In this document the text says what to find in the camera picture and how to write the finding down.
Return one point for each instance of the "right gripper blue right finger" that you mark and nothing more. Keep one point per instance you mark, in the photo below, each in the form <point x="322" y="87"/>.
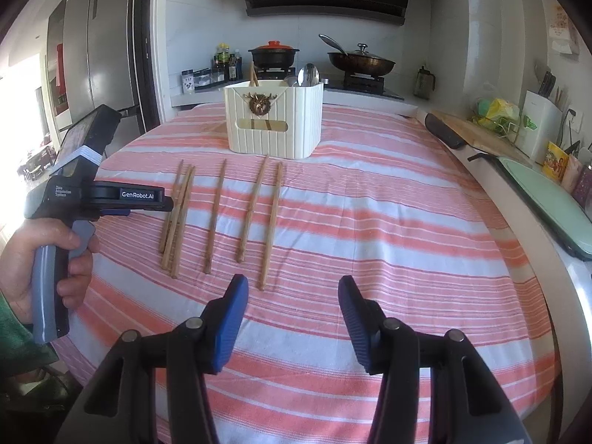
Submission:
<point x="467" y="404"/>

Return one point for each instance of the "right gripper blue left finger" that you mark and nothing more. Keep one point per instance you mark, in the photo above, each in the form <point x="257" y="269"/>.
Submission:
<point x="118" y="403"/>

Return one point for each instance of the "green sleeve forearm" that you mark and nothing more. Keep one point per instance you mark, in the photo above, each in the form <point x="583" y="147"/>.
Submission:
<point x="19" y="353"/>

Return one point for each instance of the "person's left hand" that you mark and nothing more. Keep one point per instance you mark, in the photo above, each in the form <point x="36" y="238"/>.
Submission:
<point x="35" y="262"/>

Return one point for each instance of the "grey refrigerator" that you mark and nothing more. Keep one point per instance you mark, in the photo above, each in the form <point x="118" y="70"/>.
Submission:
<point x="95" y="64"/>

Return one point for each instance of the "clear spice jar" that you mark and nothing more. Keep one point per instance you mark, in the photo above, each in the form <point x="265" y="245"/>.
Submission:
<point x="188" y="81"/>

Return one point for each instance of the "sauce bottles group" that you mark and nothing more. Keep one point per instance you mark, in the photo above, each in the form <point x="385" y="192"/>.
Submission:
<point x="227" y="64"/>

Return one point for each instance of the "green cutting board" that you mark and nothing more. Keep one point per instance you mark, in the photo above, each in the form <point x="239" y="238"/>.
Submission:
<point x="558" y="211"/>

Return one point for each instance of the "cream ribbed utensil holder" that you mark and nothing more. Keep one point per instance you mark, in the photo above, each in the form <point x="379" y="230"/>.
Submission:
<point x="273" y="118"/>

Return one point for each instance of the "chopsticks inside holder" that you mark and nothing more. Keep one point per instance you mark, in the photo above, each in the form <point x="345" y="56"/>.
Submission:
<point x="254" y="81"/>

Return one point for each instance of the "pink striped tablecloth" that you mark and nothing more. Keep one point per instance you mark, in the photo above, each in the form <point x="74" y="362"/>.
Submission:
<point x="381" y="200"/>

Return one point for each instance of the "black pot red lid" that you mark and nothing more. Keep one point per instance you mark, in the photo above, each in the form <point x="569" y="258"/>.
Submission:
<point x="273" y="55"/>

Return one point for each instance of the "yellow snack packet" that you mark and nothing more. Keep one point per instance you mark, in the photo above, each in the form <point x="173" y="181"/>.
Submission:
<point x="555" y="162"/>

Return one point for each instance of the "metal spoon in holder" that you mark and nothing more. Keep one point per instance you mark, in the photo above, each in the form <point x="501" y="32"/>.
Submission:
<point x="308" y="75"/>

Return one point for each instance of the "wooden cutting board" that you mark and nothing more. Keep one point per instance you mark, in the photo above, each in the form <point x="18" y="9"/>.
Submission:
<point x="482" y="139"/>

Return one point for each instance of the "white knife block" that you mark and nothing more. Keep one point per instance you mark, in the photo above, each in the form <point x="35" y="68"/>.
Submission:
<point x="539" y="124"/>

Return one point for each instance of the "yellow green plastic bag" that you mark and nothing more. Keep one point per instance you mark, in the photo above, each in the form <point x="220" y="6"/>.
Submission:
<point x="496" y="114"/>

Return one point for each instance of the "black gas stove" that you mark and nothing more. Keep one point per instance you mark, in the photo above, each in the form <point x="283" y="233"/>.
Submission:
<point x="351" y="83"/>

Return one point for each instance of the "dark wok glass lid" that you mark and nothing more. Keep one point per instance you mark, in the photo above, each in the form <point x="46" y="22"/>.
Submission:
<point x="359" y="61"/>

